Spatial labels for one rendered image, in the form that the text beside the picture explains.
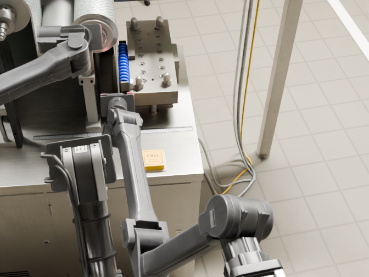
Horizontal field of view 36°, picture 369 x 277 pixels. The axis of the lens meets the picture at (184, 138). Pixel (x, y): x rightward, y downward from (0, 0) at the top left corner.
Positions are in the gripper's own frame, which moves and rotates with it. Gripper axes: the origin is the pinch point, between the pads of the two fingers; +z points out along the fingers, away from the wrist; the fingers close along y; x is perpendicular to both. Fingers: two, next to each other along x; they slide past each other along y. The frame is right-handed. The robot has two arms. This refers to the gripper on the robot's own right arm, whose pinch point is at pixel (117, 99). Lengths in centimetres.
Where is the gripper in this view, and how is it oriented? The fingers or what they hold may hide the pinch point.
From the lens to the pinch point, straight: 181.7
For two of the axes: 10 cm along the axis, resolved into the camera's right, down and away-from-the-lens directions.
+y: 9.9, -0.8, 0.8
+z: -1.0, -2.9, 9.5
